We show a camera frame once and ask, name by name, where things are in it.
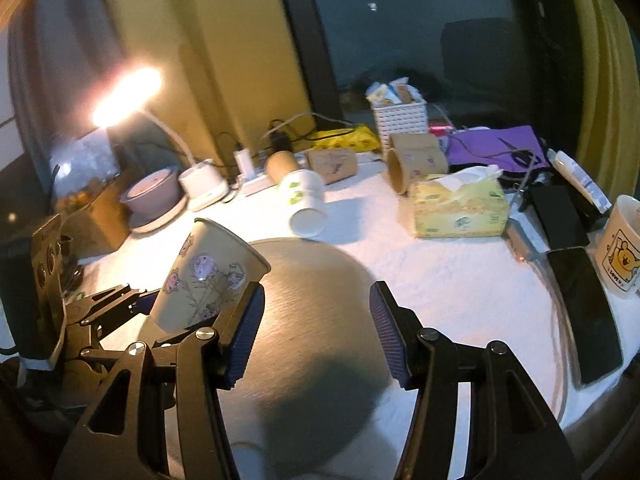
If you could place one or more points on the yellow tissue box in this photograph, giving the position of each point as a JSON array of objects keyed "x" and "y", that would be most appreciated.
[{"x": 468, "y": 203}]

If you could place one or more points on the brown floral paper cup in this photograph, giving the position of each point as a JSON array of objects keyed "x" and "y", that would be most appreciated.
[{"x": 209, "y": 275}]

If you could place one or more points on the white power strip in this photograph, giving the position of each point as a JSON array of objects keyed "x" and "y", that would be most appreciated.
[{"x": 259, "y": 183}]

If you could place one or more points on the yellow curtain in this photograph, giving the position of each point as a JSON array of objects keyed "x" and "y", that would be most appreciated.
[
  {"x": 229, "y": 68},
  {"x": 608, "y": 142}
]

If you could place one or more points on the yellow snack bag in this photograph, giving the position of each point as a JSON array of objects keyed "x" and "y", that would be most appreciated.
[{"x": 359, "y": 138}]

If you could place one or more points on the white phone charger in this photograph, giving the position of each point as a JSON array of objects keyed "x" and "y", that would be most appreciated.
[{"x": 244, "y": 160}]

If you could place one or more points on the white desk lamp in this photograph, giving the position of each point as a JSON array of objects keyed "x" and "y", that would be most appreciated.
[{"x": 128, "y": 95}]

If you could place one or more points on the purple bowl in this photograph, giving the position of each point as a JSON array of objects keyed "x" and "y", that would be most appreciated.
[{"x": 153, "y": 195}]

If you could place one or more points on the white lace tablecloth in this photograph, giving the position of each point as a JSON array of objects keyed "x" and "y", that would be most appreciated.
[{"x": 317, "y": 400}]

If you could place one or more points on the yellow curtain left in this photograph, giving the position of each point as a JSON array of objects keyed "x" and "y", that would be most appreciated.
[{"x": 229, "y": 68}]

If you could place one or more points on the black smartphone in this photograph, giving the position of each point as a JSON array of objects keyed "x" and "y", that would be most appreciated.
[{"x": 588, "y": 313}]

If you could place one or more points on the black power bank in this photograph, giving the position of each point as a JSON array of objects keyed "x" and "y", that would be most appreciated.
[{"x": 557, "y": 216}]

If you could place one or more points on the brown printed paper cup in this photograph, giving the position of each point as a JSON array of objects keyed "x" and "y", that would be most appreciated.
[{"x": 333, "y": 164}]

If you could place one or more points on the white cream tube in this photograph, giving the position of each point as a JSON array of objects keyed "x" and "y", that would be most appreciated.
[{"x": 571, "y": 171}]

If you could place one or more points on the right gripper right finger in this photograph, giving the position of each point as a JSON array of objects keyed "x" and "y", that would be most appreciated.
[{"x": 513, "y": 432}]

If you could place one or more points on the cardboard box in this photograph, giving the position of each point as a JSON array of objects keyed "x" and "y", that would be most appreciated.
[{"x": 93, "y": 216}]

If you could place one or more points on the yellow curtain right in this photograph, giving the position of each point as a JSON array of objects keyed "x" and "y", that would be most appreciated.
[{"x": 608, "y": 142}]

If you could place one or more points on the plastic bag of fruit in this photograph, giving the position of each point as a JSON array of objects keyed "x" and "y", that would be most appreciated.
[{"x": 82, "y": 168}]

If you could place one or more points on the white woven basket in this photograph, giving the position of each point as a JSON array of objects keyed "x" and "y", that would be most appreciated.
[{"x": 399, "y": 118}]

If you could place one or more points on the white bear mug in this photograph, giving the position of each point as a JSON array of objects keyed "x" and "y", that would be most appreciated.
[{"x": 618, "y": 253}]

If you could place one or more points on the purple cloth pouch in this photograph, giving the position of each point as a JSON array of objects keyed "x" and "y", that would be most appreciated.
[{"x": 511, "y": 149}]

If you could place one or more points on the plain brown paper cup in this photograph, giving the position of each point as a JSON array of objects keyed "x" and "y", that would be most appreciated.
[{"x": 279, "y": 165}]

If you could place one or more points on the brown paper cup front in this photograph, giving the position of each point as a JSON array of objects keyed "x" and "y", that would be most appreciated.
[{"x": 407, "y": 164}]

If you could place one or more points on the white green paper cup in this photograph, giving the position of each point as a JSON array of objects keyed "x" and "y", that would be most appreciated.
[{"x": 302, "y": 197}]

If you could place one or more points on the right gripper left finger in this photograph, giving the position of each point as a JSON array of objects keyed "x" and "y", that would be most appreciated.
[{"x": 121, "y": 434}]

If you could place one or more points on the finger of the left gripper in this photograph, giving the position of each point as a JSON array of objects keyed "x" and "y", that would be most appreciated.
[{"x": 108, "y": 310}]

